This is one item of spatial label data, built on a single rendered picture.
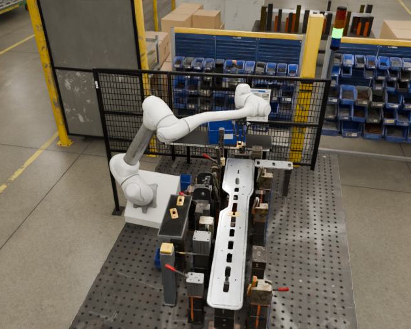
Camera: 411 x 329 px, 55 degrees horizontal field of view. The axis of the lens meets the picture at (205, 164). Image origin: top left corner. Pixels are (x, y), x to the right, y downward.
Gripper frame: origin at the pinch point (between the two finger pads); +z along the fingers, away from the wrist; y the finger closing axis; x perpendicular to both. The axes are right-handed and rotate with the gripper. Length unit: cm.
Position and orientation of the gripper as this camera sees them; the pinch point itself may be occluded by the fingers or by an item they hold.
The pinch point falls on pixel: (239, 140)
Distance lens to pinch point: 282.9
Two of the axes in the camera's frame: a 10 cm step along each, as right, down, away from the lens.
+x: 1.2, -5.6, 8.2
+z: -0.1, 8.3, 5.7
